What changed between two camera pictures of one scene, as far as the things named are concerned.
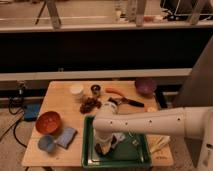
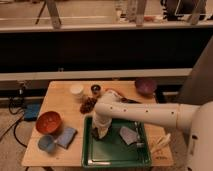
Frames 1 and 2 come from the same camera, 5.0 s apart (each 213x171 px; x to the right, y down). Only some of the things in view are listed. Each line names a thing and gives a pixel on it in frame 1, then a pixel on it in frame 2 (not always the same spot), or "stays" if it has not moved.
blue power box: (31, 111) stays
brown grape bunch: (90, 104) stays
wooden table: (58, 138) stays
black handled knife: (127, 101) stays
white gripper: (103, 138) to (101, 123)
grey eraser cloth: (119, 137) to (128, 135)
